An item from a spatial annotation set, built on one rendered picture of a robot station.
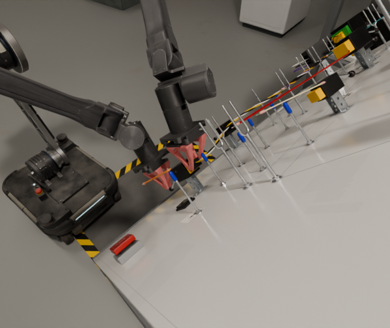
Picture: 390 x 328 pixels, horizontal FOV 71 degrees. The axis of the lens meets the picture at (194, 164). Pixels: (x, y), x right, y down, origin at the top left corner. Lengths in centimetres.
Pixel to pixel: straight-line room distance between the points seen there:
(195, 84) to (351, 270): 45
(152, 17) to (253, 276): 59
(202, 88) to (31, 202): 156
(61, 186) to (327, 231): 177
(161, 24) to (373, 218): 57
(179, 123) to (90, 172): 139
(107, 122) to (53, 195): 121
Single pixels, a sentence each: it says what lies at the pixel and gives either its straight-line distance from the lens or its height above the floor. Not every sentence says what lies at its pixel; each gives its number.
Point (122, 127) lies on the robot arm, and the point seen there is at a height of 123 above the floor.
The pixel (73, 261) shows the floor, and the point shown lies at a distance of 192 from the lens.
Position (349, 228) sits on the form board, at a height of 146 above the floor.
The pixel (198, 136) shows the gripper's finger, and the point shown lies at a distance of 63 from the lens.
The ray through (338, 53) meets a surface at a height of 129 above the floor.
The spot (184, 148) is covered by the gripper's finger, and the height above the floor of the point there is 123.
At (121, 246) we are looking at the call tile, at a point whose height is 113.
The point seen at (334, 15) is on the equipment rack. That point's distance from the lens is 138.
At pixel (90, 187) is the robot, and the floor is 24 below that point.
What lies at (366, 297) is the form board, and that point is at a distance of 20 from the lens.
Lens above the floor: 166
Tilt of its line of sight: 50 degrees down
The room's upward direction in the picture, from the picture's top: straight up
